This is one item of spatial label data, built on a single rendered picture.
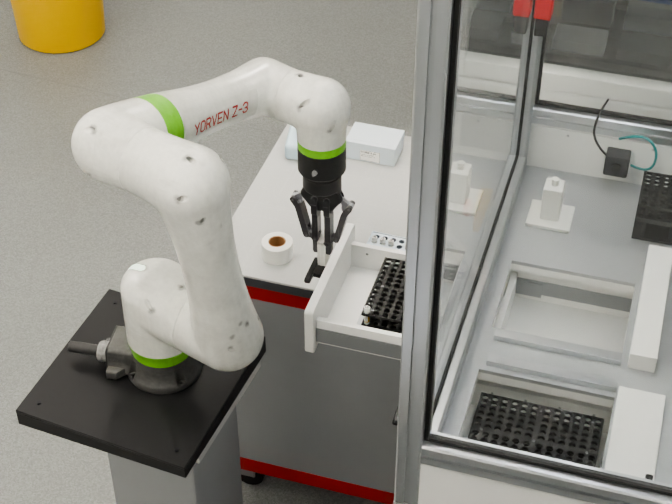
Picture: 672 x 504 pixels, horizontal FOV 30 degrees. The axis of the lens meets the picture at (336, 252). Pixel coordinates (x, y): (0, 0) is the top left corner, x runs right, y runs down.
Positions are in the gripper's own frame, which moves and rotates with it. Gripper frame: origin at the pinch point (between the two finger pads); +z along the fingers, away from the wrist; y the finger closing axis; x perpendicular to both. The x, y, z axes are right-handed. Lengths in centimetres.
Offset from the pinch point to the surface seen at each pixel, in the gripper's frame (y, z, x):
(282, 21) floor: 93, 93, -241
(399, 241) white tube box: -10.0, 14.1, -24.3
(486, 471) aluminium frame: -44, -13, 58
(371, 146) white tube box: 5, 12, -55
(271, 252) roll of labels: 15.6, 13.5, -12.0
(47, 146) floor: 144, 93, -133
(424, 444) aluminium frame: -34, -16, 57
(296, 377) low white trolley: 9.4, 46.6, -8.2
